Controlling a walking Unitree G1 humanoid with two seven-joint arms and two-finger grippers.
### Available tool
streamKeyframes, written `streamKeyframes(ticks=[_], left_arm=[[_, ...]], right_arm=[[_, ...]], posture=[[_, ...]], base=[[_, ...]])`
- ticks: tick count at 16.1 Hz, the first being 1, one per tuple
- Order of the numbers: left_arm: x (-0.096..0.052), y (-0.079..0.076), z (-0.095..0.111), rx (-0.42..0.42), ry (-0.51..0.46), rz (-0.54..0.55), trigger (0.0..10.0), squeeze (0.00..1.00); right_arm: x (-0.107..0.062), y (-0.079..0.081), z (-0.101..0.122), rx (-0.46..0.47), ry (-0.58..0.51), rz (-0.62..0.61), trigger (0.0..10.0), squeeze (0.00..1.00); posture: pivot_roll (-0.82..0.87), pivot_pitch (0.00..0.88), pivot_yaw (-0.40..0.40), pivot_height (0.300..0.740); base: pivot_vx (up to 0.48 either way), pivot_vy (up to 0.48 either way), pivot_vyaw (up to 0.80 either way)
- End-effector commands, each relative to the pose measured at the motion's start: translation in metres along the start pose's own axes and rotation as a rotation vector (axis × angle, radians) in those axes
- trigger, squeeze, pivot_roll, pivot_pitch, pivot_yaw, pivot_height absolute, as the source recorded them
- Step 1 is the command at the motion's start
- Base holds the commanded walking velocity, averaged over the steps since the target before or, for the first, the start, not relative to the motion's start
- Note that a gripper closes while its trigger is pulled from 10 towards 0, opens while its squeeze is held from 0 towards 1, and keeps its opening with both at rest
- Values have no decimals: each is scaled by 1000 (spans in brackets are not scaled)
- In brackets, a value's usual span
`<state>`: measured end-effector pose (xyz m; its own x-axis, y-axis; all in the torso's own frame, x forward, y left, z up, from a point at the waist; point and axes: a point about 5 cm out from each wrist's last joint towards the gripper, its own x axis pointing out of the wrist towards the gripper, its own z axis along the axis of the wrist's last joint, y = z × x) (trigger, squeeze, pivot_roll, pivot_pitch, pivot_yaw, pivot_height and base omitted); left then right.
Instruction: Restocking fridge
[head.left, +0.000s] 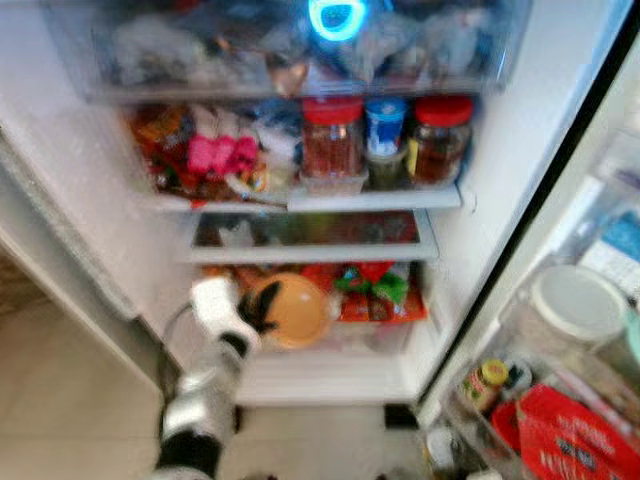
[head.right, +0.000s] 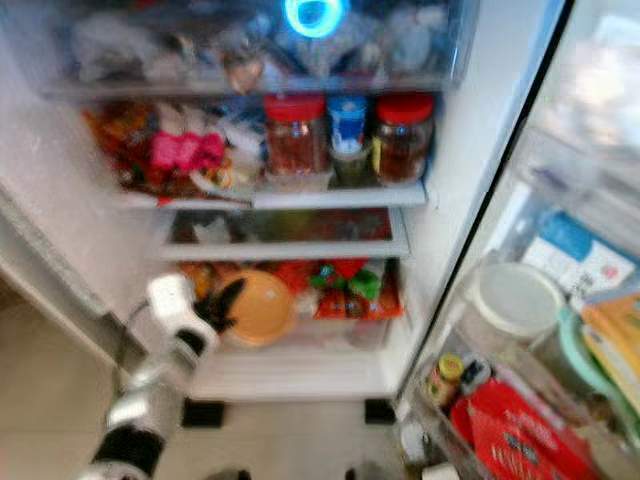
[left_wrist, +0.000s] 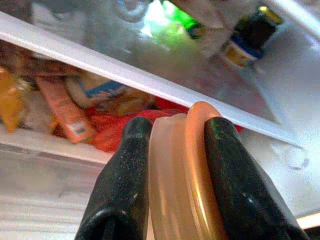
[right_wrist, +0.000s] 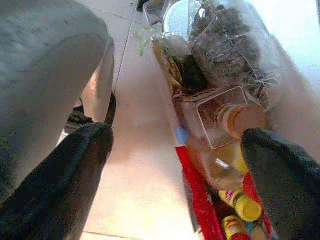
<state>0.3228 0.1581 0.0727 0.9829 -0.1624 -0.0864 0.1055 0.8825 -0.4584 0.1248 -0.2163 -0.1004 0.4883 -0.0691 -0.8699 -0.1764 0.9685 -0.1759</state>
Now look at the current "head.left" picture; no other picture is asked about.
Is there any clear fridge drawer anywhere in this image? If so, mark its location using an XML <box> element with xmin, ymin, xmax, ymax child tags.
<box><xmin>44</xmin><ymin>0</ymin><xmax>532</xmax><ymax>103</ymax></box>

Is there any flat glass fridge tray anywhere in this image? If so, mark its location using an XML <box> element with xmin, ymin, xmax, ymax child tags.
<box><xmin>184</xmin><ymin>209</ymin><xmax>440</xmax><ymax>264</ymax></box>

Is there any red lid glass jar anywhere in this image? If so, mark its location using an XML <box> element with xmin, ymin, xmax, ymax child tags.
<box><xmin>409</xmin><ymin>96</ymin><xmax>474</xmax><ymax>187</ymax></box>
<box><xmin>301</xmin><ymin>96</ymin><xmax>366</xmax><ymax>183</ymax></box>

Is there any white lid clear container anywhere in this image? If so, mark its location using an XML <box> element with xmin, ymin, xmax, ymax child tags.
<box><xmin>505</xmin><ymin>264</ymin><xmax>633</xmax><ymax>376</ymax></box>

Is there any red green snack packet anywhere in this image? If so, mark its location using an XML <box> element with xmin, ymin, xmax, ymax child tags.
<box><xmin>334</xmin><ymin>262</ymin><xmax>430</xmax><ymax>324</ymax></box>

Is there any blue ring light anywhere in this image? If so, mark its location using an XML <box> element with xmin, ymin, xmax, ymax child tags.
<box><xmin>307</xmin><ymin>0</ymin><xmax>368</xmax><ymax>44</ymax></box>

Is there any orange red food packet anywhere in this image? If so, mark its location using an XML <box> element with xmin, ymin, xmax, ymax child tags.
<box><xmin>128</xmin><ymin>104</ymin><xmax>193</xmax><ymax>193</ymax></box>

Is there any pink food packet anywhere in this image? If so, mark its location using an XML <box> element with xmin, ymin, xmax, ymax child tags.
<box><xmin>186</xmin><ymin>132</ymin><xmax>260</xmax><ymax>180</ymax></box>

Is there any white fridge door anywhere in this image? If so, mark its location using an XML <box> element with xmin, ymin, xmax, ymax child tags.
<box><xmin>415</xmin><ymin>40</ymin><xmax>640</xmax><ymax>480</ymax></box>

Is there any beige round bowl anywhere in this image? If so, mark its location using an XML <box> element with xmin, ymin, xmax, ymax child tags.
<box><xmin>246</xmin><ymin>272</ymin><xmax>330</xmax><ymax>350</ymax></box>

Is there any white fridge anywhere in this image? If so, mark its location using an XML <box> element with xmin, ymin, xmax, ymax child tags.
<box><xmin>0</xmin><ymin>0</ymin><xmax>640</xmax><ymax>407</ymax></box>

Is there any blue white carton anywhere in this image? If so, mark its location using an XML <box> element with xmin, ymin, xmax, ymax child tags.
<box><xmin>578</xmin><ymin>210</ymin><xmax>640</xmax><ymax>303</ymax></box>

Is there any blue lid jar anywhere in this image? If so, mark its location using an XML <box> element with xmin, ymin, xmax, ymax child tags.
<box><xmin>365</xmin><ymin>97</ymin><xmax>410</xmax><ymax>192</ymax></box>

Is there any red printed packet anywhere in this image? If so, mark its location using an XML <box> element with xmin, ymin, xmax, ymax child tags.
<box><xmin>517</xmin><ymin>384</ymin><xmax>640</xmax><ymax>480</ymax></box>

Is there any pale green lid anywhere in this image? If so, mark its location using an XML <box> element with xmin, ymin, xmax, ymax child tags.
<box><xmin>624</xmin><ymin>305</ymin><xmax>640</xmax><ymax>363</ymax></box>

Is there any small yellow lid jar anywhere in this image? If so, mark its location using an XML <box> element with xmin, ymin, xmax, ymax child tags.
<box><xmin>461</xmin><ymin>359</ymin><xmax>510</xmax><ymax>414</ymax></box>

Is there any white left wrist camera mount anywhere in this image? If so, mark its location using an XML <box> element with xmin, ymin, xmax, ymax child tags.
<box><xmin>189</xmin><ymin>277</ymin><xmax>242</xmax><ymax>332</ymax></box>

